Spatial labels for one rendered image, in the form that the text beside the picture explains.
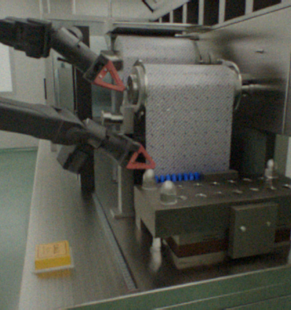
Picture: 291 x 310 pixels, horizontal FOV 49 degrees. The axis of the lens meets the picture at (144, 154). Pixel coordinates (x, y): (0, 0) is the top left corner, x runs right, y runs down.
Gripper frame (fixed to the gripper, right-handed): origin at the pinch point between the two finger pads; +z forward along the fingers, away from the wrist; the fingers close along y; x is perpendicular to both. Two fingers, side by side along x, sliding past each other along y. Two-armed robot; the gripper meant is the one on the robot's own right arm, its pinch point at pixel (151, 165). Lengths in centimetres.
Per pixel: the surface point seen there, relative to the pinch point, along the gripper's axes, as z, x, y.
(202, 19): 6, 53, -39
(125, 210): 2.8, -15.3, -7.8
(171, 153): 3.1, 4.7, 0.3
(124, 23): -18.7, 33.2, -29.8
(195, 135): 6.6, 11.8, 0.3
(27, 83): -59, -14, -556
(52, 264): -14.2, -26.2, 13.4
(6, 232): -4, -125, -204
